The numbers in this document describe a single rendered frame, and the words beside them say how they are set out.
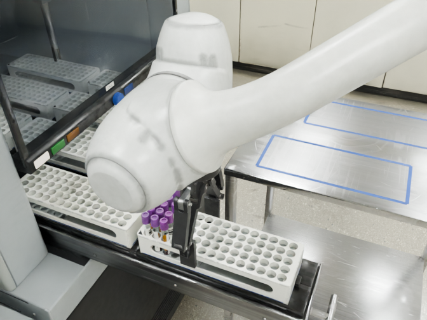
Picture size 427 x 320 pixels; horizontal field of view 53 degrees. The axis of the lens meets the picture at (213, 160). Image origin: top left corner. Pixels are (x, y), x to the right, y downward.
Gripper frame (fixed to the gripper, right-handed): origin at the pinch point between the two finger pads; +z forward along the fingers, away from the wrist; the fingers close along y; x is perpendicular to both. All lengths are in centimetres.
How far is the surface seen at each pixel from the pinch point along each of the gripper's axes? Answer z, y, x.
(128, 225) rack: -0.7, -3.5, 13.5
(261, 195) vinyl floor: 86, 105, 17
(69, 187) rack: -0.6, 0.9, 30.9
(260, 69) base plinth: 83, 234, 61
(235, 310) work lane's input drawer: 8.7, -6.7, -9.8
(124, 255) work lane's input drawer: 5.3, -6.2, 13.6
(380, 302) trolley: 58, 43, -41
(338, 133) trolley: 4, 50, -17
